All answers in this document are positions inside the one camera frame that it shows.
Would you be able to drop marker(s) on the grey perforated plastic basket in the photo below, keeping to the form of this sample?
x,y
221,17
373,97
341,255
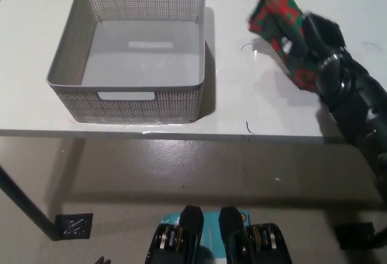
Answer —
x,y
145,55

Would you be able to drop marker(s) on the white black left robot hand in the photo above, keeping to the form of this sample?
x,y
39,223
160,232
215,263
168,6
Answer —
x,y
102,261

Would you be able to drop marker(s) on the black teal robot body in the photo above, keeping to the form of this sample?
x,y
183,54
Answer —
x,y
187,240

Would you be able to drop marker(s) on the black metal table leg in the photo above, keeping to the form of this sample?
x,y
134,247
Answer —
x,y
30,206

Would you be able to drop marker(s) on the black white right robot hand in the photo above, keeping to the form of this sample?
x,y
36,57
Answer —
x,y
325,34

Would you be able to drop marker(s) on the red green coffee bean bag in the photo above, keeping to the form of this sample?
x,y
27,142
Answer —
x,y
278,19

